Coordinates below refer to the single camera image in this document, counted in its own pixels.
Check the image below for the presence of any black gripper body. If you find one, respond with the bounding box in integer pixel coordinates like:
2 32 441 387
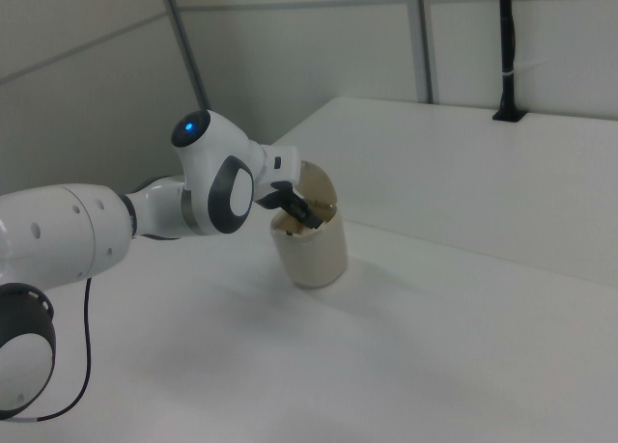
255 180 311 218

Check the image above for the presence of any small white bin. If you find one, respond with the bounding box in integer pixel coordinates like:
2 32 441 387
267 159 351 291

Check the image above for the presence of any black pole on base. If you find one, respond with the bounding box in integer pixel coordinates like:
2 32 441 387
492 0 527 124

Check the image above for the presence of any grey partition post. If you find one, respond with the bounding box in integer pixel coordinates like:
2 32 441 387
157 0 211 111
413 0 441 104

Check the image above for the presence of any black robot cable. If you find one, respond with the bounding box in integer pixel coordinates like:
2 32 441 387
6 275 95 424

